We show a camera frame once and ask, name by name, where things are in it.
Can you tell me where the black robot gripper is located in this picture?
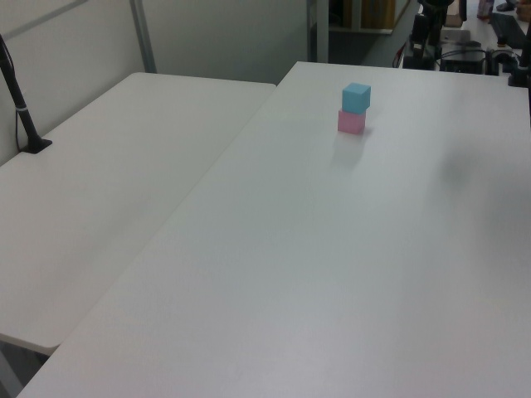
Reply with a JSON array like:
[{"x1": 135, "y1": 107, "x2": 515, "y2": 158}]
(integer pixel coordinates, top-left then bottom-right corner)
[{"x1": 411, "y1": 0, "x2": 455, "y2": 57}]

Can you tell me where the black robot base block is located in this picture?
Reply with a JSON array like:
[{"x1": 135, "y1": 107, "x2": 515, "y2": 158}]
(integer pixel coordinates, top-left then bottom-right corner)
[{"x1": 402, "y1": 54, "x2": 436, "y2": 71}]

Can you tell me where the blue cube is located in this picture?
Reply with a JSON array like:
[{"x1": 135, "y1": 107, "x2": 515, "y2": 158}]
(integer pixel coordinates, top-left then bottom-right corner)
[{"x1": 341, "y1": 82, "x2": 372, "y2": 115}]

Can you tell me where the pink cube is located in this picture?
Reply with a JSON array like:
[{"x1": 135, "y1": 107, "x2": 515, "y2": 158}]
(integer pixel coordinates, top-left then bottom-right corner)
[{"x1": 337, "y1": 108, "x2": 367, "y2": 136}]

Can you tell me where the black electronics box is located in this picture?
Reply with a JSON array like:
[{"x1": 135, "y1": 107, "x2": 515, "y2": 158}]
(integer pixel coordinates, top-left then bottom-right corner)
[{"x1": 440, "y1": 48, "x2": 487, "y2": 75}]

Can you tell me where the black keyboard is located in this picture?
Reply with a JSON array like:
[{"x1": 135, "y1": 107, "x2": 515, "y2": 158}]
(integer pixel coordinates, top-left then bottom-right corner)
[{"x1": 490, "y1": 12, "x2": 529, "y2": 47}]

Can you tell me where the black clamp stand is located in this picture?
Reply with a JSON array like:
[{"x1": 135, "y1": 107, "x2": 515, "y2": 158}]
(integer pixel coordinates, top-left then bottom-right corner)
[{"x1": 507, "y1": 36, "x2": 531, "y2": 88}]

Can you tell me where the grey table leg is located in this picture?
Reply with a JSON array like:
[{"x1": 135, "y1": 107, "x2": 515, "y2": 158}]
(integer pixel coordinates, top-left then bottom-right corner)
[{"x1": 0, "y1": 350, "x2": 24, "y2": 398}]

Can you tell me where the black camera stand pole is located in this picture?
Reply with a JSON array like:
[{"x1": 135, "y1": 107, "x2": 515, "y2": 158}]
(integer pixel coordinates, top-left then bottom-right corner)
[{"x1": 0, "y1": 33, "x2": 53, "y2": 156}]

